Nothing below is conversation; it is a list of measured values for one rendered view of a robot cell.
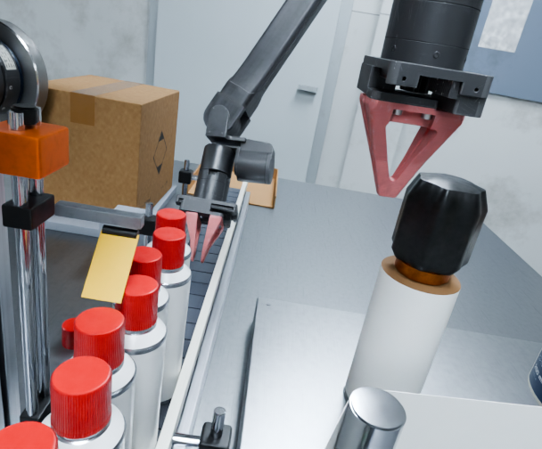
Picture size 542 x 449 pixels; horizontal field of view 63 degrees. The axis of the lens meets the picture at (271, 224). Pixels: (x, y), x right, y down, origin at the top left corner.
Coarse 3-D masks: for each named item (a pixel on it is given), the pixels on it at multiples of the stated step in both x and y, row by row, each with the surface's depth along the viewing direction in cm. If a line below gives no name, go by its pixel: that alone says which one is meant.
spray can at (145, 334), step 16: (128, 288) 34; (144, 288) 34; (128, 304) 34; (144, 304) 34; (128, 320) 34; (144, 320) 35; (160, 320) 38; (128, 336) 35; (144, 336) 35; (160, 336) 36; (128, 352) 34; (144, 352) 35; (160, 352) 36; (144, 368) 35; (160, 368) 37; (144, 384) 36; (160, 384) 38; (144, 400) 37; (144, 416) 38; (144, 432) 38; (144, 448) 39
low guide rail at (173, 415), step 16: (240, 192) 111; (240, 208) 104; (224, 240) 84; (224, 256) 78; (208, 288) 68; (208, 304) 64; (208, 320) 63; (192, 352) 54; (192, 368) 51; (176, 400) 46; (176, 416) 45; (160, 432) 43; (160, 448) 41
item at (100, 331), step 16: (80, 320) 30; (96, 320) 30; (112, 320) 30; (80, 336) 29; (96, 336) 29; (112, 336) 29; (80, 352) 29; (96, 352) 29; (112, 352) 30; (112, 368) 30; (128, 368) 32; (112, 384) 30; (128, 384) 31; (112, 400) 30; (128, 400) 32; (128, 416) 33; (128, 432) 33; (128, 448) 34
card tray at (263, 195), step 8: (232, 176) 150; (192, 184) 133; (232, 184) 142; (240, 184) 143; (248, 184) 145; (256, 184) 146; (264, 184) 148; (272, 184) 149; (192, 192) 129; (256, 192) 139; (264, 192) 140; (272, 192) 141; (256, 200) 132; (264, 200) 133; (272, 200) 134
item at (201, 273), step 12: (228, 192) 120; (204, 228) 96; (216, 240) 92; (216, 252) 87; (192, 264) 81; (204, 264) 82; (192, 276) 77; (204, 276) 78; (192, 288) 73; (204, 288) 74; (192, 300) 70; (192, 312) 67; (192, 324) 64; (192, 336) 62
